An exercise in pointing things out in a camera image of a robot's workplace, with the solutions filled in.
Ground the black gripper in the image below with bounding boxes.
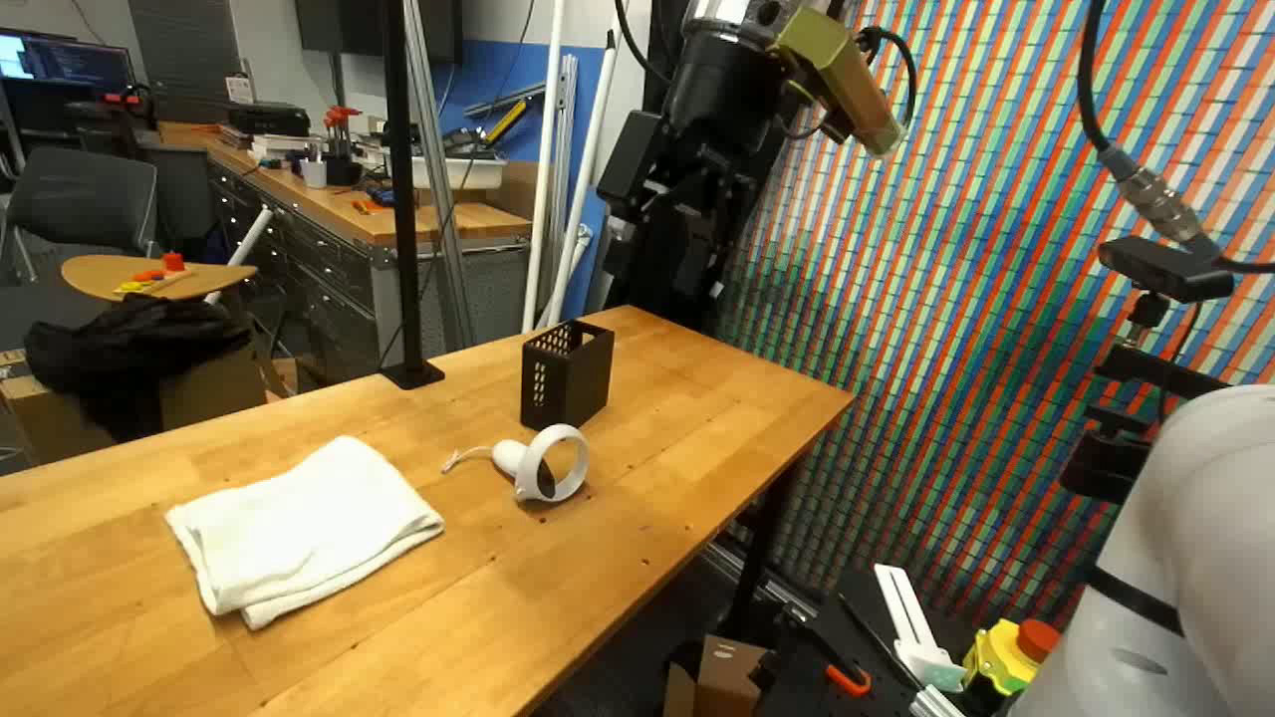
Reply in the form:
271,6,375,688
597,0,796,332

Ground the white towel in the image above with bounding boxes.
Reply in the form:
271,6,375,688
168,433,448,630

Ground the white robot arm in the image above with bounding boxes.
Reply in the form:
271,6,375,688
601,0,1275,717

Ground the black slotted box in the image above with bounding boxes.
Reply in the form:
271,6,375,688
517,323,614,430

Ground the white VR controller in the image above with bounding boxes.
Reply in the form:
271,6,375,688
443,424,595,508

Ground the black vertical pole stand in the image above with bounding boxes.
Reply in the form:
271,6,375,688
382,0,443,389

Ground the wooden workbench with drawers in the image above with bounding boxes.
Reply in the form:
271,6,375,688
209,145,529,384

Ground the cardboard box under table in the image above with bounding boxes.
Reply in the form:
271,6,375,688
660,634,767,717

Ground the round wooden side table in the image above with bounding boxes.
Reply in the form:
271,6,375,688
60,257,250,304

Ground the yellow red emergency stop button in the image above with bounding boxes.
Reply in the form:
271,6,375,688
966,618,1060,696

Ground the black bag on box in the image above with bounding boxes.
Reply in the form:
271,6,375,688
26,295,249,440

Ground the grey office chair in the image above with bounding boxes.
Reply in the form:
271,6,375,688
0,145,160,351

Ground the computer monitor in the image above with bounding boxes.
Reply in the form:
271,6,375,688
0,33,135,133

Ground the olive wrist camera box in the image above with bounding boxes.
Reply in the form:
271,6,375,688
769,6,902,154

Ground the white aluminium rail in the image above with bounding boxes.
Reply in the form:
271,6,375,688
873,562,966,717

